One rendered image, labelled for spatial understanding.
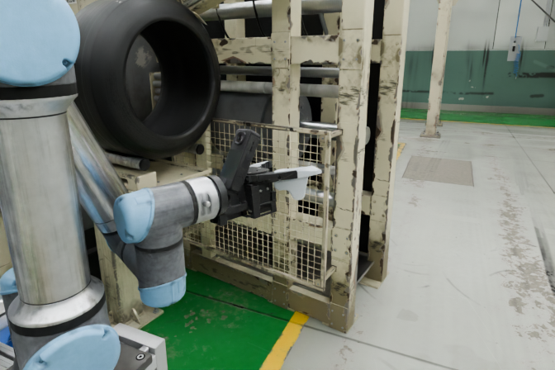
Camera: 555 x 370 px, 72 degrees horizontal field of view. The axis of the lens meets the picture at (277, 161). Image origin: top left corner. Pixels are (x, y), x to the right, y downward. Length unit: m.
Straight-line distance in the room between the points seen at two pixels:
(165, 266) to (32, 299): 0.17
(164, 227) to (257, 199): 0.17
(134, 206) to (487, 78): 10.00
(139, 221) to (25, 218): 0.14
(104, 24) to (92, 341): 1.00
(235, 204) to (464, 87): 9.80
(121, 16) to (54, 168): 0.92
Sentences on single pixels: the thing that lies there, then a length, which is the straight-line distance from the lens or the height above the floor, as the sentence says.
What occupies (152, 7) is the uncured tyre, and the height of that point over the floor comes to 1.43.
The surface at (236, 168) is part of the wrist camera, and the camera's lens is 0.67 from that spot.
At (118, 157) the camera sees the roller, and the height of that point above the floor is 0.91.
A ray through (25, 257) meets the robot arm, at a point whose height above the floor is 1.04.
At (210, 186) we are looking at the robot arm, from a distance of 0.64.
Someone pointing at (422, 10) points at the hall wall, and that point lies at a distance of 10.48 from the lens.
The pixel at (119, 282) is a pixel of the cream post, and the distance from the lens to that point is 2.03.
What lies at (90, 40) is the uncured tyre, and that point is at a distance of 1.37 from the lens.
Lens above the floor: 1.28
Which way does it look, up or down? 15 degrees down
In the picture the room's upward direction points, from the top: straight up
